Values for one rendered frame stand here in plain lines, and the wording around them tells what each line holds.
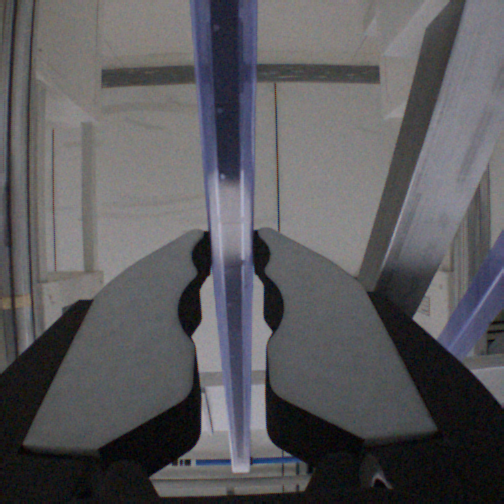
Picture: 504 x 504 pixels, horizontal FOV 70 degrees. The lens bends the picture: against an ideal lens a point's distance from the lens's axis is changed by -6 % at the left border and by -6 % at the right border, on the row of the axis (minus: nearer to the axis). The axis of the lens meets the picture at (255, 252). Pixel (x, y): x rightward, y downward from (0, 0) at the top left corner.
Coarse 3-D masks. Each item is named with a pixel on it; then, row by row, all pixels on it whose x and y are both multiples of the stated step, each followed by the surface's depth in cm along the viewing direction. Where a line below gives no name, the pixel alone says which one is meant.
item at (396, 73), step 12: (384, 60) 95; (396, 60) 88; (408, 60) 82; (384, 72) 96; (396, 72) 89; (408, 72) 82; (384, 84) 97; (396, 84) 89; (408, 84) 82; (384, 96) 97; (396, 96) 89; (408, 96) 83; (384, 108) 98; (396, 108) 90; (384, 120) 99
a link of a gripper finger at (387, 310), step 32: (384, 320) 8; (416, 352) 7; (448, 352) 7; (416, 384) 7; (448, 384) 7; (480, 384) 7; (448, 416) 6; (480, 416) 6; (384, 448) 6; (416, 448) 6; (448, 448) 5; (480, 448) 5; (384, 480) 5; (416, 480) 5; (448, 480) 5; (480, 480) 5
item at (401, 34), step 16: (384, 0) 18; (400, 0) 16; (416, 0) 15; (432, 0) 14; (448, 0) 14; (384, 16) 18; (400, 16) 17; (416, 16) 15; (432, 16) 15; (384, 32) 19; (400, 32) 17; (416, 32) 17; (384, 48) 19; (400, 48) 18; (416, 48) 18
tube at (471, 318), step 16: (496, 240) 14; (496, 256) 14; (480, 272) 15; (496, 272) 14; (480, 288) 15; (496, 288) 15; (464, 304) 17; (480, 304) 15; (496, 304) 15; (448, 320) 18; (464, 320) 17; (480, 320) 16; (448, 336) 18; (464, 336) 17; (480, 336) 17; (464, 352) 18
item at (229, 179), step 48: (192, 0) 7; (240, 0) 7; (240, 48) 8; (240, 96) 9; (240, 144) 10; (240, 192) 11; (240, 240) 12; (240, 288) 13; (240, 336) 16; (240, 384) 19; (240, 432) 23
